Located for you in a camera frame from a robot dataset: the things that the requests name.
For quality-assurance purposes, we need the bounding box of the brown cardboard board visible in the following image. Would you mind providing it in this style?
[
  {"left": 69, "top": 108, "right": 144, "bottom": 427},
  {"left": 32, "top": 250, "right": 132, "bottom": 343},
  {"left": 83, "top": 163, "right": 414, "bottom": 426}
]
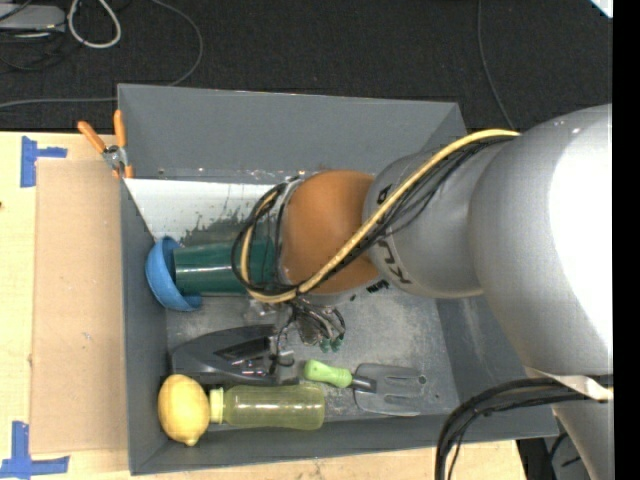
[{"left": 28, "top": 158, "right": 130, "bottom": 457}]

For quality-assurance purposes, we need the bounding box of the clear plastic bottle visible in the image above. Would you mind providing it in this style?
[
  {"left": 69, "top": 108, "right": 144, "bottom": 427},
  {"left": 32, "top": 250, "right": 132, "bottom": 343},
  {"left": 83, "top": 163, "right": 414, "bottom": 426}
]
[{"left": 208, "top": 383, "right": 327, "bottom": 432}]

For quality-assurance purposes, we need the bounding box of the yellow lemon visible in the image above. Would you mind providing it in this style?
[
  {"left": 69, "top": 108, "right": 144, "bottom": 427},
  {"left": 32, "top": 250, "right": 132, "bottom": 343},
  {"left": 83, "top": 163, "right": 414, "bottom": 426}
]
[{"left": 157, "top": 373, "right": 212, "bottom": 448}]

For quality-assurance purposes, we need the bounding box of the green-handled grey garden fork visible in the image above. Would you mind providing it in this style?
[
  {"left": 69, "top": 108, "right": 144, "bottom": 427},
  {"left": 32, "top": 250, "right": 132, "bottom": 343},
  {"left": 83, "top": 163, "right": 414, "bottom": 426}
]
[{"left": 302, "top": 358, "right": 429, "bottom": 418}]

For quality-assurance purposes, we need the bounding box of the dark grey plastic device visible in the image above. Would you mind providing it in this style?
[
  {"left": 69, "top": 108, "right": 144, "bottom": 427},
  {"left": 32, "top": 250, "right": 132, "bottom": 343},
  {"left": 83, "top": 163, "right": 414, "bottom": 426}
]
[{"left": 169, "top": 323, "right": 301, "bottom": 387}]

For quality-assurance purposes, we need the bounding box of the blue bowl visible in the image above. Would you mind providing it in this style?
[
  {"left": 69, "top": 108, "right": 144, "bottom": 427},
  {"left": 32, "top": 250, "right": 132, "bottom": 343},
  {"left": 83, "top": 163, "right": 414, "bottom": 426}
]
[{"left": 144, "top": 235, "right": 204, "bottom": 313}]

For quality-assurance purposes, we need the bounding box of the grey metal bin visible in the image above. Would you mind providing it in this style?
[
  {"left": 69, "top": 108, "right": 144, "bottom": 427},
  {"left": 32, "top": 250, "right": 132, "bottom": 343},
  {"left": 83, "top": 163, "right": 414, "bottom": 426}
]
[{"left": 116, "top": 83, "right": 561, "bottom": 475}]

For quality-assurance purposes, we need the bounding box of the dark green cup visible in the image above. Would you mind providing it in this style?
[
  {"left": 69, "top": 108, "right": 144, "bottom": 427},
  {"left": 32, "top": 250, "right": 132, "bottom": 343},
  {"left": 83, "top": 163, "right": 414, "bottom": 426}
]
[{"left": 172, "top": 237, "right": 279, "bottom": 297}]

